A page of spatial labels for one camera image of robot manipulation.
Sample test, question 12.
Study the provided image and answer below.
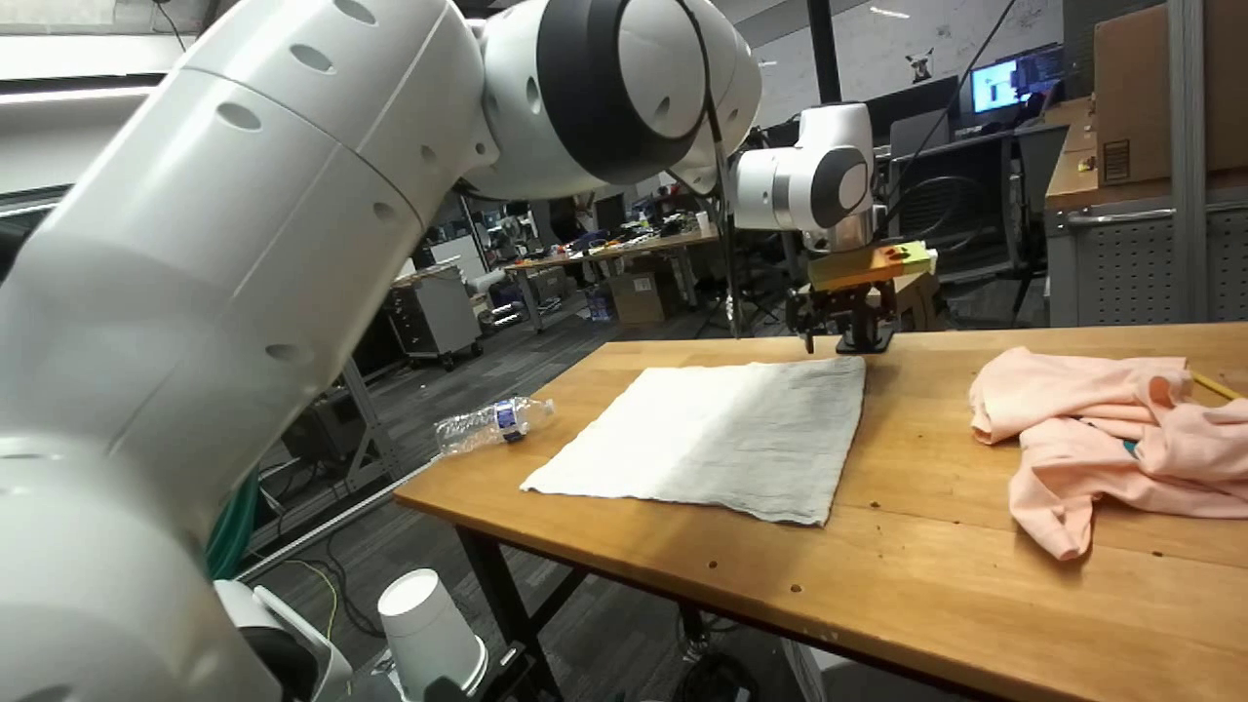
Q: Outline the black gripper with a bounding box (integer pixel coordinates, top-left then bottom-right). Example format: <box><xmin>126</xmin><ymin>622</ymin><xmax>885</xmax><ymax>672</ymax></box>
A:
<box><xmin>784</xmin><ymin>276</ymin><xmax>906</xmax><ymax>359</ymax></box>

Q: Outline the white terry towel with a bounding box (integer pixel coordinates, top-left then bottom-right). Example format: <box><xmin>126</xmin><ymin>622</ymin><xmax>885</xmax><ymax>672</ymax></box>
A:
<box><xmin>517</xmin><ymin>355</ymin><xmax>868</xmax><ymax>532</ymax></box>

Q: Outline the dark monitor screen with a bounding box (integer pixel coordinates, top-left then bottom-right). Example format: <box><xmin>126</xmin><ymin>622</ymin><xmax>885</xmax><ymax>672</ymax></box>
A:
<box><xmin>885</xmin><ymin>130</ymin><xmax>1020</xmax><ymax>281</ymax></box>

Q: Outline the black pole stand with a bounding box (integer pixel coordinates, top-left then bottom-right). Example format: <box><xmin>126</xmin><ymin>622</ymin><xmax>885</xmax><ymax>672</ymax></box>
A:
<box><xmin>804</xmin><ymin>0</ymin><xmax>846</xmax><ymax>109</ymax></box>

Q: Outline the pink crumpled shirt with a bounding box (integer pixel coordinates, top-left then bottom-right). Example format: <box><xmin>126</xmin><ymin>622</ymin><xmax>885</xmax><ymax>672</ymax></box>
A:
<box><xmin>967</xmin><ymin>342</ymin><xmax>1248</xmax><ymax>566</ymax></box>

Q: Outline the lit computer monitor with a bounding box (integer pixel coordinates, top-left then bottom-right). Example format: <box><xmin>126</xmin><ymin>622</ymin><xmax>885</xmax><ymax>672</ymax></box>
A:
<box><xmin>958</xmin><ymin>52</ymin><xmax>1066</xmax><ymax>126</ymax></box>

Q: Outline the clear plastic water bottle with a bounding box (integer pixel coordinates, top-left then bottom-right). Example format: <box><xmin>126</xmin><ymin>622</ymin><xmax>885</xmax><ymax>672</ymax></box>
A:
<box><xmin>427</xmin><ymin>394</ymin><xmax>559</xmax><ymax>462</ymax></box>

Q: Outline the yellow pencil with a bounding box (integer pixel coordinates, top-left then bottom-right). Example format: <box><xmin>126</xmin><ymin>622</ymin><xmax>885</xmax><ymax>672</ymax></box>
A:
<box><xmin>1187</xmin><ymin>371</ymin><xmax>1242</xmax><ymax>405</ymax></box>

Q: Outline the large cardboard box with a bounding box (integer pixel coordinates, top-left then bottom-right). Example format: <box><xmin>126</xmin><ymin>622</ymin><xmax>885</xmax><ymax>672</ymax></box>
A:
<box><xmin>1089</xmin><ymin>0</ymin><xmax>1248</xmax><ymax>189</ymax></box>

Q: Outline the grey rolling cabinet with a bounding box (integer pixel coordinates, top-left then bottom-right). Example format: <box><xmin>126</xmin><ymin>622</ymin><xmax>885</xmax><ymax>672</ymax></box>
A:
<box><xmin>387</xmin><ymin>262</ymin><xmax>486</xmax><ymax>371</ymax></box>

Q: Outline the white paper cup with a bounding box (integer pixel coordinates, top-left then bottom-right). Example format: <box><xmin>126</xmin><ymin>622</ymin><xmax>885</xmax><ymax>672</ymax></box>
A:
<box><xmin>373</xmin><ymin>566</ymin><xmax>492</xmax><ymax>702</ymax></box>

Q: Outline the green chair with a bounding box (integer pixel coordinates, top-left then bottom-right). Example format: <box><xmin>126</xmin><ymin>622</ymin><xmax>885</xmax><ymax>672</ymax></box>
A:
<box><xmin>201</xmin><ymin>473</ymin><xmax>266</xmax><ymax>580</ymax></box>

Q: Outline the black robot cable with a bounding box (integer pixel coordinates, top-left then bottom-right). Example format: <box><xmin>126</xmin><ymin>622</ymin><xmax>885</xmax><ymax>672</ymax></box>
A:
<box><xmin>670</xmin><ymin>0</ymin><xmax>732</xmax><ymax>202</ymax></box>

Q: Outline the silver metal post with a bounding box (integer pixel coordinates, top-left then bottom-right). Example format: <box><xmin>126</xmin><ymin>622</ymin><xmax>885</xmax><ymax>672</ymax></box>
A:
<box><xmin>1163</xmin><ymin>0</ymin><xmax>1213</xmax><ymax>327</ymax></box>

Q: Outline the black table frame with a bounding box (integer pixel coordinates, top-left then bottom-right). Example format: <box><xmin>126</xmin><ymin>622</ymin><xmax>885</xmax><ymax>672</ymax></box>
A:
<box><xmin>448</xmin><ymin>523</ymin><xmax>758</xmax><ymax>702</ymax></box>

